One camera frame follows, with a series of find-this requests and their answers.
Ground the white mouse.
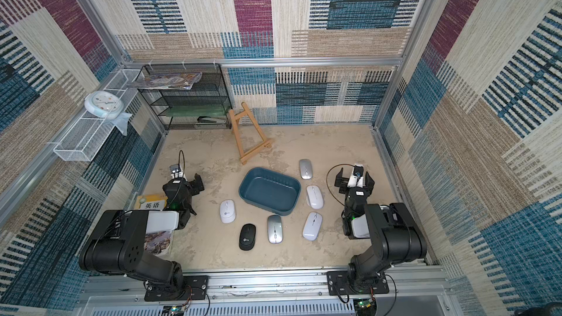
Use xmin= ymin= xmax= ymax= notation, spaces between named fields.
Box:
xmin=307 ymin=185 xmax=324 ymax=209
xmin=220 ymin=200 xmax=237 ymax=224
xmin=302 ymin=212 xmax=323 ymax=241

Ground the light grey mouse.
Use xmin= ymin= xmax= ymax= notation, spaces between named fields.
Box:
xmin=299 ymin=159 xmax=313 ymax=180

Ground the black mouse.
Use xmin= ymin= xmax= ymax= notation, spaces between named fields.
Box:
xmin=239 ymin=223 xmax=256 ymax=251

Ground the silver grey mouse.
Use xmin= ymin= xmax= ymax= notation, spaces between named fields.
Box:
xmin=267 ymin=215 xmax=283 ymax=244

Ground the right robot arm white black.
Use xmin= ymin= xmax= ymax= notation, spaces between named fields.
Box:
xmin=328 ymin=165 xmax=427 ymax=295

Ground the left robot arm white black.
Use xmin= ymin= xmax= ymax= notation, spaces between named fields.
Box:
xmin=78 ymin=174 xmax=205 ymax=300

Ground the teal storage box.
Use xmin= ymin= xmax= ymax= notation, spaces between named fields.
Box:
xmin=239 ymin=167 xmax=301 ymax=216

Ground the yellow English textbook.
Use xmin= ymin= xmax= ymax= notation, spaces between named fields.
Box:
xmin=133 ymin=195 xmax=174 ymax=258

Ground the black stapler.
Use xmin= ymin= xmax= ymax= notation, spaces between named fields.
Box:
xmin=197 ymin=116 xmax=226 ymax=124

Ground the green folder on shelf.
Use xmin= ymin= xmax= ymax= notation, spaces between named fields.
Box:
xmin=162 ymin=105 xmax=228 ymax=118

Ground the wooden easel stand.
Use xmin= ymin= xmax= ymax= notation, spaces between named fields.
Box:
xmin=227 ymin=102 xmax=274 ymax=165

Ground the magazine on rack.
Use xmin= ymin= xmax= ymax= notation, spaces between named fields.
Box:
xmin=126 ymin=73 xmax=203 ymax=91

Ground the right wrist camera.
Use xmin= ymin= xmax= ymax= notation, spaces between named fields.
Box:
xmin=348 ymin=164 xmax=364 ymax=188

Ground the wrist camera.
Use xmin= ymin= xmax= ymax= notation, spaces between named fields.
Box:
xmin=169 ymin=164 xmax=184 ymax=179
xmin=348 ymin=164 xmax=364 ymax=188

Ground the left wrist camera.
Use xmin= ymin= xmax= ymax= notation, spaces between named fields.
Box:
xmin=169 ymin=164 xmax=184 ymax=179

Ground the black wire shelf rack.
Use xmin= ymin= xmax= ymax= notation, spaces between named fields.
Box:
xmin=138 ymin=64 xmax=232 ymax=131

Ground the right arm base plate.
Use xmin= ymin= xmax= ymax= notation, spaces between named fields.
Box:
xmin=326 ymin=271 xmax=389 ymax=296

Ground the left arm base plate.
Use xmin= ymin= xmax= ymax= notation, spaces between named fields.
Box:
xmin=144 ymin=275 xmax=209 ymax=302

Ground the white wire basket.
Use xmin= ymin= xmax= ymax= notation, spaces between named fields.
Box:
xmin=54 ymin=69 xmax=140 ymax=162

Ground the white wall clock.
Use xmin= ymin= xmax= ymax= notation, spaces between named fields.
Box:
xmin=84 ymin=91 xmax=124 ymax=120

